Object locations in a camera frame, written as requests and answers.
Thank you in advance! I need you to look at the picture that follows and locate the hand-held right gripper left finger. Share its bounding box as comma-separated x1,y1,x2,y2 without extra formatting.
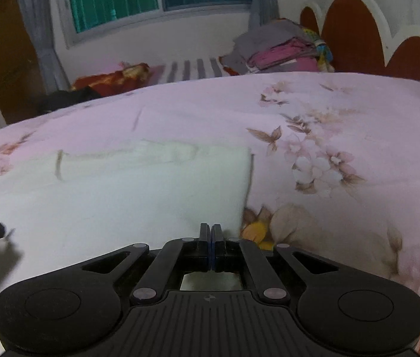
80,223,213,304

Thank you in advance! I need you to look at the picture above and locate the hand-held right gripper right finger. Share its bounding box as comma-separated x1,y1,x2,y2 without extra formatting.
212,224,341,303

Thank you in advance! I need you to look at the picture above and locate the white garment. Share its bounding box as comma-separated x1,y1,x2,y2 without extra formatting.
0,139,254,357

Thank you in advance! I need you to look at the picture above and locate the pile of folded clothes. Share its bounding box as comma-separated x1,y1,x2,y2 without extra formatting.
219,18,336,77

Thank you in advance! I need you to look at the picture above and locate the black cloth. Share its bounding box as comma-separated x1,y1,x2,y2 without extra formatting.
37,87,101,114

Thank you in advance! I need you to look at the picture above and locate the grey striped pillow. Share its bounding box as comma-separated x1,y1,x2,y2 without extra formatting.
150,57,233,84

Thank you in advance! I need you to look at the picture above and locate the pink floral blanket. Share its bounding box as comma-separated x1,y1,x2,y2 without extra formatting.
0,71,420,357

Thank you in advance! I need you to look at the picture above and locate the red and orange cloth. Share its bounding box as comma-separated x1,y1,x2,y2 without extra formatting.
69,62,166,96

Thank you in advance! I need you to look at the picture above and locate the red and white headboard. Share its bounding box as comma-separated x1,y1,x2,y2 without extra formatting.
299,0,420,92

